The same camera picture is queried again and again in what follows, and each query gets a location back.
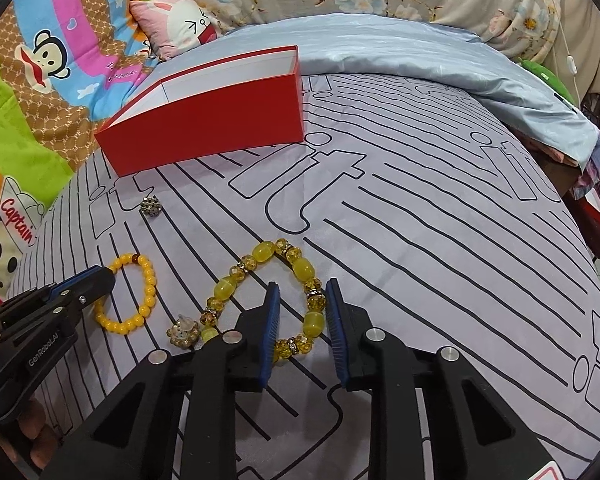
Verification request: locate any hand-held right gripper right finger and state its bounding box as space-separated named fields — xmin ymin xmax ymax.
xmin=324 ymin=277 xmax=556 ymax=480

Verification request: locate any purple patterned cloth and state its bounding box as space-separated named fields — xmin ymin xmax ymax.
xmin=570 ymin=135 xmax=600 ymax=201

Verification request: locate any yellow crystal oval bead bracelet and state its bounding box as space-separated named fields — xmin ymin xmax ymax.
xmin=199 ymin=240 xmax=327 ymax=363

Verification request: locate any colourful cartoon monkey blanket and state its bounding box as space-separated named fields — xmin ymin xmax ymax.
xmin=0 ymin=0 xmax=171 ymax=311

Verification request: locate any green cloth item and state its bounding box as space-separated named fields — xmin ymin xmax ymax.
xmin=520 ymin=59 xmax=581 ymax=111

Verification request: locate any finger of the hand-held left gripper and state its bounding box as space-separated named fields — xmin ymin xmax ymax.
xmin=0 ymin=271 xmax=116 ymax=341
xmin=0 ymin=267 xmax=106 ymax=331

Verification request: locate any red cardboard box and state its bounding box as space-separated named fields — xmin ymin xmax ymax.
xmin=94 ymin=45 xmax=306 ymax=178

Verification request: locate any light blue quilt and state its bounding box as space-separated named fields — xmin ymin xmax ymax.
xmin=220 ymin=11 xmax=600 ymax=168

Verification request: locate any white cable with switch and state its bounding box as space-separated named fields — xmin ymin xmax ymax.
xmin=530 ymin=0 xmax=581 ymax=106

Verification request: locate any pink cartoon pillow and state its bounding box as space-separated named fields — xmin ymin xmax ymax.
xmin=129 ymin=0 xmax=231 ymax=61

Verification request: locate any yellow round bead bracelet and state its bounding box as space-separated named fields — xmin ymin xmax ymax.
xmin=95 ymin=253 xmax=158 ymax=335

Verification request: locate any person's left hand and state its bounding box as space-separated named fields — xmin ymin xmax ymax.
xmin=10 ymin=397 xmax=58 ymax=468

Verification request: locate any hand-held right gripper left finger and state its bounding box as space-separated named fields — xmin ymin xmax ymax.
xmin=39 ymin=281 xmax=282 ymax=480

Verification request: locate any red board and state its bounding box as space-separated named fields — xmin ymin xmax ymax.
xmin=580 ymin=195 xmax=600 ymax=261

